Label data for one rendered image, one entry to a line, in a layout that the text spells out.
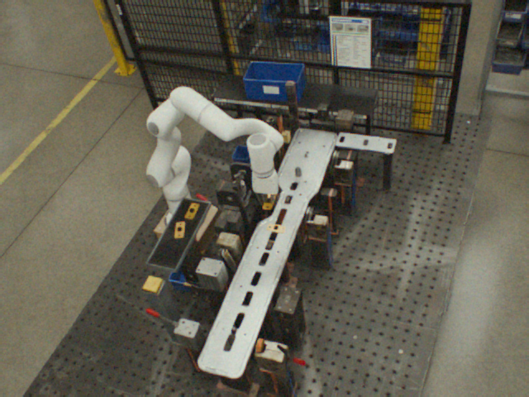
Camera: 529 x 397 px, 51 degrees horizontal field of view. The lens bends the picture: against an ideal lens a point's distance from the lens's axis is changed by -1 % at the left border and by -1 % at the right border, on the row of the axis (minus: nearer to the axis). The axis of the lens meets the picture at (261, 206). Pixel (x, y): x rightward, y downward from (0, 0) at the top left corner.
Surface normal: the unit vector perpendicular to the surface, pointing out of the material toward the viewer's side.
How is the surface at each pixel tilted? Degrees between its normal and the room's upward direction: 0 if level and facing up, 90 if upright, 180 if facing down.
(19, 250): 0
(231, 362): 0
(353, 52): 90
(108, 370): 0
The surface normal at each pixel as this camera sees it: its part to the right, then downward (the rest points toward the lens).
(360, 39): -0.33, 0.74
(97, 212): -0.14, -0.65
